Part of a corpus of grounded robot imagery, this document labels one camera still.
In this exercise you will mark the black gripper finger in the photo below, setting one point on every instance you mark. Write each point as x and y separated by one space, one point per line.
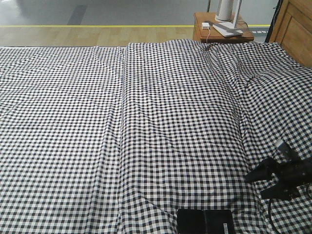
279 191
263 171

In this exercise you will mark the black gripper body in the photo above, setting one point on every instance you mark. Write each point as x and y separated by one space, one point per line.
293 174

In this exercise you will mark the black foldable smartphone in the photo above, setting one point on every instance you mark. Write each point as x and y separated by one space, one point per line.
205 222

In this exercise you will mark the wooden headboard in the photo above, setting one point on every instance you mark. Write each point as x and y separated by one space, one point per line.
293 30

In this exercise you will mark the white charger adapter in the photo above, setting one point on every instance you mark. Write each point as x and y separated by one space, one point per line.
205 26

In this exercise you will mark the wooden bedside table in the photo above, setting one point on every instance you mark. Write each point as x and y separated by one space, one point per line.
212 35

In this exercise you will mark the black white checkered bedsheet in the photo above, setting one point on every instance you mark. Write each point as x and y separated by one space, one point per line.
97 140

